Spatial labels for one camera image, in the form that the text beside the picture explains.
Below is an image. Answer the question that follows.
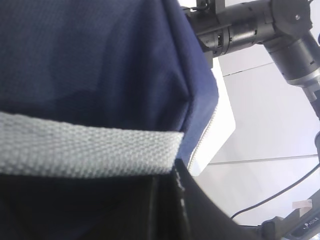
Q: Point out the navy blue lunch bag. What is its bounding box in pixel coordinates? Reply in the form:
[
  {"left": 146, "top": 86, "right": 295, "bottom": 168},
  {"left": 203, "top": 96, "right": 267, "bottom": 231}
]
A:
[{"left": 0, "top": 0, "right": 219, "bottom": 240}]

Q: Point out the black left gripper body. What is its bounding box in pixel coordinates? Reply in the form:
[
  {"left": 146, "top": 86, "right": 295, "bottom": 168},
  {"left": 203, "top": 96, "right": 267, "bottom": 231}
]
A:
[{"left": 242, "top": 191, "right": 320, "bottom": 240}]

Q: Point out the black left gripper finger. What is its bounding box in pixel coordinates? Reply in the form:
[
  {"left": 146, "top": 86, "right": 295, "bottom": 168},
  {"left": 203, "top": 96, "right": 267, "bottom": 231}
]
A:
[{"left": 172, "top": 159, "right": 261, "bottom": 240}]

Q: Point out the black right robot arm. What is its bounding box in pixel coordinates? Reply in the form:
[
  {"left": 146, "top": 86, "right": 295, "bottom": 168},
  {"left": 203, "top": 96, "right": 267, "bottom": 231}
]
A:
[{"left": 183, "top": 0, "right": 320, "bottom": 114}]

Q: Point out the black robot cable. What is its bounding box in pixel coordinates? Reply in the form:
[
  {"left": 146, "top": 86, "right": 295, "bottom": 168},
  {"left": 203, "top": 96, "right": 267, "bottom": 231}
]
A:
[{"left": 228, "top": 164, "right": 320, "bottom": 221}]

